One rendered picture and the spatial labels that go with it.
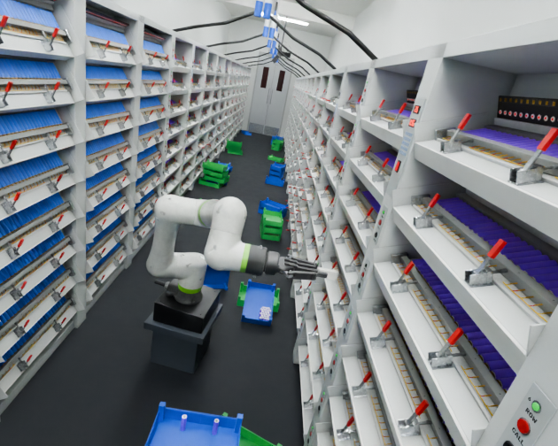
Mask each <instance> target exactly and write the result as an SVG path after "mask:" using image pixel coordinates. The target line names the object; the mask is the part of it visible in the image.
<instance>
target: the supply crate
mask: <svg viewBox="0 0 558 446"><path fill-rule="evenodd" d="M183 414H186V415H187V421H186V427H185V430H184V431H181V430H180V427H181V421H182V415H183ZM215 419H218V420H219V425H218V430H217V434H216V435H213V434H212V431H213V422H214V420H215ZM242 420H243V414H239V413H238V414H237V418H231V417H226V416H220V415H214V414H208V413H203V412H196V411H185V410H180V409H175V408H168V407H166V402H160V404H159V411H158V413H157V416H156V419H155V420H154V423H153V426H152V428H151V431H150V434H149V437H148V439H147V442H146V444H145V446H239V440H240V432H241V425H242Z"/></svg>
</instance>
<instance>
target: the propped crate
mask: <svg viewBox="0 0 558 446"><path fill-rule="evenodd" d="M274 298H275V284H274V283H273V285H267V284H262V283H258V282H252V280H250V279H249V280H248V284H247V290H246V294H245V300H244V308H243V314H242V319H241V321H243V322H248V323H253V324H259V325H264V326H270V325H271V322H272V315H273V306H274ZM262 306H264V307H269V308H270V310H271V312H270V318H269V321H265V320H260V319H259V315H260V309H261V308H262Z"/></svg>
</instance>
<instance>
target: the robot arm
mask: <svg viewBox="0 0 558 446"><path fill-rule="evenodd" d="M246 216H247V211H246V208H245V205H244V203H243V202H242V201H241V200H239V199H238V198H235V197H233V196H227V197H224V198H222V199H221V200H218V199H212V200H203V199H192V198H187V197H182V196H175V195H164V196H162V197H160V198H159V199H158V200H157V202H156V203H155V205H154V217H155V228H154V237H153V243H152V246H151V252H150V255H149V257H148V259H147V261H146V268H147V271H148V272H149V273H150V274H151V275H152V276H154V277H160V278H173V279H172V280H171V281H170V282H169V281H167V282H163V281H159V280H155V281H154V283H155V284H158V285H160V286H163V287H164V288H165V289H167V293H166V296H174V299H175V300H176V301H177V302H179V303H181V304H187V305H192V304H198V303H199V302H200V301H201V300H202V297H203V294H202V292H201V288H202V287H203V284H204V280H205V272H206V268H207V265H209V266H210V267H211V268H212V269H214V270H216V271H236V272H241V273H250V274H252V275H253V278H256V275H258V276H261V275H262V274H263V272H264V273H265V274H269V275H276V273H280V274H285V275H286V280H309V281H315V280H316V277H319V278H324V279H329V280H333V281H336V280H337V277H338V274H339V272H338V271H336V270H331V269H327V268H321V267H318V264H316V265H315V263H314V262H310V261H307V260H304V259H302V258H296V257H293V256H292V255H290V254H288V255H287V257H286V258H285V257H280V254H279V253H278V252H274V251H269V252H267V248H265V247H262V245H260V246H256V245H251V244H247V243H242V242H241V236H242V233H243V229H244V223H245V220H246ZM181 224H188V225H195V226H200V227H207V228H211V230H210V233H209V236H208V240H207V243H206V246H205V251H204V255H202V254H199V253H196V252H186V253H178V252H174V245H175V240H176V236H177V233H178V230H179V227H180V225H181Z"/></svg>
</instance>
